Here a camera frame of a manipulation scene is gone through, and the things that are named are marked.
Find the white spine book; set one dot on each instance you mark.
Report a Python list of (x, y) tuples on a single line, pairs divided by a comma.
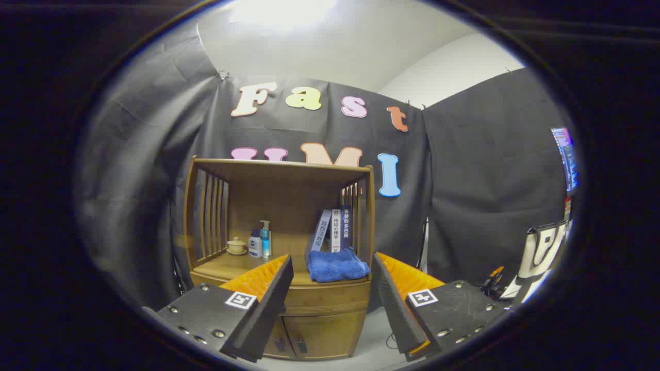
[(335, 232)]

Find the folded blue towel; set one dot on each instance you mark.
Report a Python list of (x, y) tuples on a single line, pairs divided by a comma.
[(335, 267)]

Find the blue pump bottle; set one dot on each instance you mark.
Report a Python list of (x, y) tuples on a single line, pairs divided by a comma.
[(265, 242)]

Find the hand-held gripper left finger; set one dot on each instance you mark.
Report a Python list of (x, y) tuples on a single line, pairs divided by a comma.
[(268, 309)]

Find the white bag with black print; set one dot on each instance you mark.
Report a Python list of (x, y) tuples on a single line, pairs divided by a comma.
[(539, 252)]

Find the wooden cabinet door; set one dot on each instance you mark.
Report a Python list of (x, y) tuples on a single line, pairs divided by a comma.
[(330, 335), (276, 335)]

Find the wooden countertop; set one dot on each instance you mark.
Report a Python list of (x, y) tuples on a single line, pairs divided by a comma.
[(232, 265)]

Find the computer monitor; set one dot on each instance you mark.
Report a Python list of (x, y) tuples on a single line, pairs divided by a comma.
[(566, 159)]

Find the dark blue book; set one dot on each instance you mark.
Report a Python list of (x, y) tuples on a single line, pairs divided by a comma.
[(346, 226)]

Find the wooden drawer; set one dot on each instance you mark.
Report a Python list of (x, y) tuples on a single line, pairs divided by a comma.
[(330, 297)]

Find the white lotion bottle blue cap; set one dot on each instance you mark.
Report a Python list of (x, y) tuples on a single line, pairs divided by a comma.
[(254, 246)]

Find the grey book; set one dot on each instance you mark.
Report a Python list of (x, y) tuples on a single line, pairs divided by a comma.
[(322, 232)]

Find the orange and black tool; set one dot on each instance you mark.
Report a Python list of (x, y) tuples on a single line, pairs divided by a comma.
[(494, 281)]

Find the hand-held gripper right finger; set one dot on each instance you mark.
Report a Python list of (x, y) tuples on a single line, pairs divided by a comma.
[(394, 309)]

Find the wooden cabinet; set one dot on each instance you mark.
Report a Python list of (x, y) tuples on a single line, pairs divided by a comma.
[(289, 201)]

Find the cream lidded teacup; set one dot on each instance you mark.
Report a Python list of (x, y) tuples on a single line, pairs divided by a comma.
[(237, 246)]

